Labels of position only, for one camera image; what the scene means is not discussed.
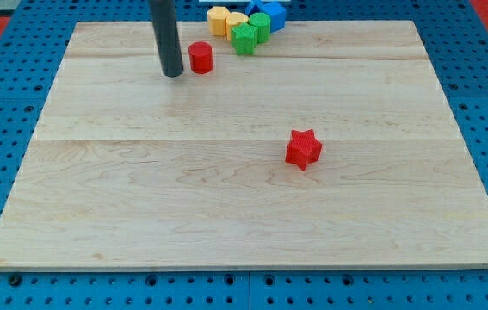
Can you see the yellow hexagon block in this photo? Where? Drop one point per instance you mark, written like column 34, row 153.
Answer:
column 216, row 19

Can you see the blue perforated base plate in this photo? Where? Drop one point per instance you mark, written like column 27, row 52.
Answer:
column 30, row 51

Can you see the green cylinder block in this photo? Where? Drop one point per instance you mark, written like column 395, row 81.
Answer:
column 262, row 22

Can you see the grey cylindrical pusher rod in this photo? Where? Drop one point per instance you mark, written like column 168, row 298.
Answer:
column 163, row 18

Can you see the green star block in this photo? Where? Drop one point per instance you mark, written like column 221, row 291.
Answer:
column 244, row 38

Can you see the light wooden board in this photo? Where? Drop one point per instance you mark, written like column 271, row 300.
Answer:
column 130, row 170

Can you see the red star block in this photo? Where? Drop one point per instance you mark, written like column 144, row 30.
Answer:
column 303, row 148

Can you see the yellow rounded block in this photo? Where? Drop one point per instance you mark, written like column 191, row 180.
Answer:
column 232, row 20

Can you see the blue cube block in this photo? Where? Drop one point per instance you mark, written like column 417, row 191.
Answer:
column 277, row 14

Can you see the red cylinder block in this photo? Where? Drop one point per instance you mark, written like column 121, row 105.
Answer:
column 201, row 57

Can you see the blue triangle block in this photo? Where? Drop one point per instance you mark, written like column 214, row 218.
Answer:
column 253, row 6

